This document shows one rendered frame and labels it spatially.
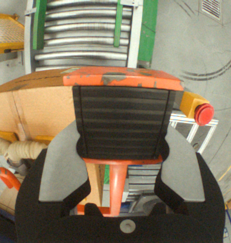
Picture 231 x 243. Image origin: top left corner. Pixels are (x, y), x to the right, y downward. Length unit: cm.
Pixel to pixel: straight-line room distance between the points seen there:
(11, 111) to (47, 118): 12
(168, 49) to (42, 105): 129
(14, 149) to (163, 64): 136
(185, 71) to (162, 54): 32
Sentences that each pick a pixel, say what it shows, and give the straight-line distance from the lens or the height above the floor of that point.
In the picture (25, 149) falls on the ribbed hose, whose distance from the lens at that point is 29.
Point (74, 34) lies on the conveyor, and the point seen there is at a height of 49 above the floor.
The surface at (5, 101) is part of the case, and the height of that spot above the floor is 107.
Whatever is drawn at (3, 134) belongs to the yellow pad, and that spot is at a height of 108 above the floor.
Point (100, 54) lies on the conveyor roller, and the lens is 76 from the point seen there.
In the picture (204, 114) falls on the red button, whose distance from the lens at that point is 38.
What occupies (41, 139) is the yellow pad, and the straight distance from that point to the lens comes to 34.
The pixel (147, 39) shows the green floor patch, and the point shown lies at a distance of 135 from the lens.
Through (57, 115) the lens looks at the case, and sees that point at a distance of 30.
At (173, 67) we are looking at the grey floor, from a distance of 144.
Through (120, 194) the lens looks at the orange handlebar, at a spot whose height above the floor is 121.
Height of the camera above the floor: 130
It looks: 59 degrees down
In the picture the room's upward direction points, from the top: 178 degrees counter-clockwise
